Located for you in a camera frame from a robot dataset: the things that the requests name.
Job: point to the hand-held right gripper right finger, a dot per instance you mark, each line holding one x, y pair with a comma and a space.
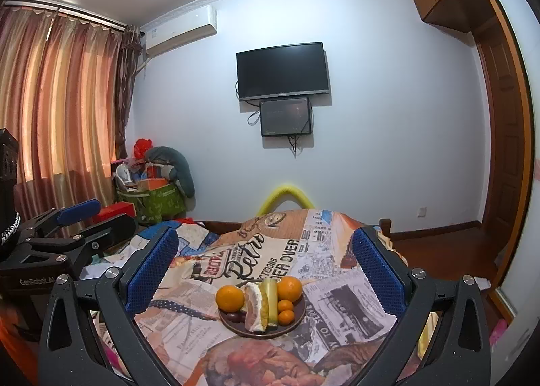
377, 272

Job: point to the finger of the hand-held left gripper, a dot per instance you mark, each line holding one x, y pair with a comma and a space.
78, 211
114, 232

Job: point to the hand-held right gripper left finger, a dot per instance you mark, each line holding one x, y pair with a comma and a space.
152, 272

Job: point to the orange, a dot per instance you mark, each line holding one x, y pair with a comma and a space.
289, 288
230, 298

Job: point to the small tangerine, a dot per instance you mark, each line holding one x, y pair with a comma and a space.
286, 305
285, 317

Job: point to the dark purple round plate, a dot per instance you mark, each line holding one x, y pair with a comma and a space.
291, 327

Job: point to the red box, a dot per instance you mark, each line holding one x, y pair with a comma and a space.
118, 213

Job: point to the newspaper print tablecloth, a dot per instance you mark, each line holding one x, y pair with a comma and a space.
337, 268

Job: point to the green fabric bag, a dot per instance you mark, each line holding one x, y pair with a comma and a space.
156, 204

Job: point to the orange box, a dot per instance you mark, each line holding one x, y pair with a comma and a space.
152, 184

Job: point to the wooden baseboard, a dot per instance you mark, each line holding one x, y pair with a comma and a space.
434, 229

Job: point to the person's orange clothing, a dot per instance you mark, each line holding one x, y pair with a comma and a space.
14, 356

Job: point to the red plastic bag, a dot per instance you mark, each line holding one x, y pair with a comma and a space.
142, 147

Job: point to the grey pillow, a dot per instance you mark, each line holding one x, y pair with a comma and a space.
177, 166

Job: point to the orange striped curtain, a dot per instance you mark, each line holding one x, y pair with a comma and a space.
55, 103

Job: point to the yellow foam tube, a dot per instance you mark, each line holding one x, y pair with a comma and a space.
284, 190

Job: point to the brown patterned curtain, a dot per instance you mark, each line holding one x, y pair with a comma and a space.
126, 86

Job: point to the wooden door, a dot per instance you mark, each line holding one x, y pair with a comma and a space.
504, 137

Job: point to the white air conditioner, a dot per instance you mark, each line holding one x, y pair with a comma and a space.
179, 33

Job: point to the white wall socket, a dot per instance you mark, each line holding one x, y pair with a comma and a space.
421, 211

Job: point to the dark wooden frame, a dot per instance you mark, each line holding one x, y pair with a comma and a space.
219, 226

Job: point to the small black wall monitor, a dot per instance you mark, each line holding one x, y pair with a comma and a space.
286, 118

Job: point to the black wall television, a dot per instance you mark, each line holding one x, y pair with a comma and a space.
282, 69

